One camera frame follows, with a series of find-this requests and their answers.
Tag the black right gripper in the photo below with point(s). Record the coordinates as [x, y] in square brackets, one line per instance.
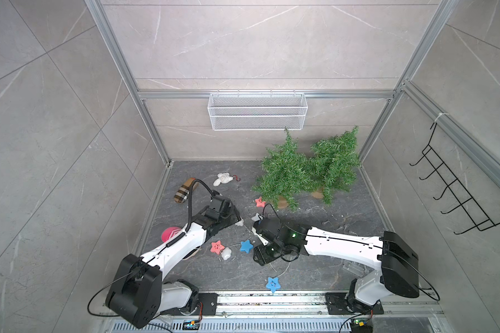
[262, 257]

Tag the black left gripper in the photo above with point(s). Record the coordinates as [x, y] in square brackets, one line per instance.
[235, 214]

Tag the small green christmas tree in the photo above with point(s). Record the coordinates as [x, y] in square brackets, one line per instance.
[286, 173]
[333, 164]

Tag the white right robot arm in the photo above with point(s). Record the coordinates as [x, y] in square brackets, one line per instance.
[393, 263]

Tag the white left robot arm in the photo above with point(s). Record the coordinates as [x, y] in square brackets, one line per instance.
[139, 291]

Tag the white star light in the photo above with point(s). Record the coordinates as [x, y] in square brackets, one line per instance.
[257, 217]

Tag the blue star light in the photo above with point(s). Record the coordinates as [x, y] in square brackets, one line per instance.
[246, 246]
[273, 284]

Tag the pink star light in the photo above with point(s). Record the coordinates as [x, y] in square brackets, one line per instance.
[217, 247]
[260, 203]

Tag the white cloud light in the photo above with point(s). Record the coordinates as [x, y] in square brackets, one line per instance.
[226, 254]

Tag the plaid fabric glasses case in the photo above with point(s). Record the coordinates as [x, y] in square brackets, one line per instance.
[183, 192]

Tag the white plush bunny keychain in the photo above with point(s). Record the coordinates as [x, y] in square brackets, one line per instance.
[223, 178]

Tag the metal base rail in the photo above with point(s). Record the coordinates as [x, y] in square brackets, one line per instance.
[301, 304]

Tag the white wire mesh basket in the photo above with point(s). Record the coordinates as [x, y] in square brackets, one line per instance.
[257, 111]

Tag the black wire hook rack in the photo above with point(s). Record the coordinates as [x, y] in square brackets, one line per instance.
[464, 200]

